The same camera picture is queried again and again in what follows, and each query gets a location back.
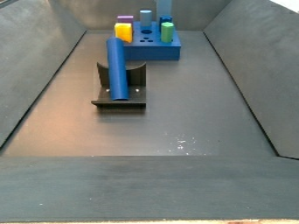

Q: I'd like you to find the tall light blue block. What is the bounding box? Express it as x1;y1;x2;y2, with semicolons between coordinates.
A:
156;0;172;17

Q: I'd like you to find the blue peg board base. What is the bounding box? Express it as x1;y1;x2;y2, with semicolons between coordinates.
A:
124;21;181;60

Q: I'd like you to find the long blue cylinder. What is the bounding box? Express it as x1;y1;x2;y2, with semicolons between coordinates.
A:
106;37;128;101

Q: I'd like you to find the yellow notched block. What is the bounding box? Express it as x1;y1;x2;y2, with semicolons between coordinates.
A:
114;23;133;43

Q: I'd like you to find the light blue round peg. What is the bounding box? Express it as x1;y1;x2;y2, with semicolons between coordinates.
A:
140;10;152;26

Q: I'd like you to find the purple rectangular block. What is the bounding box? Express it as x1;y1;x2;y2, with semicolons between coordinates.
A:
116;15;134;23

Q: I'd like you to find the black curved cradle stand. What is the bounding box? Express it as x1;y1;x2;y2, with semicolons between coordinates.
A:
90;64;145;109

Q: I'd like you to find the green hexagonal peg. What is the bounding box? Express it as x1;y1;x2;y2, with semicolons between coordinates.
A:
161;22;173;43

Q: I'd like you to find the blue star peg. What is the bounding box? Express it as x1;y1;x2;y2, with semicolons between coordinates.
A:
158;15;173;24

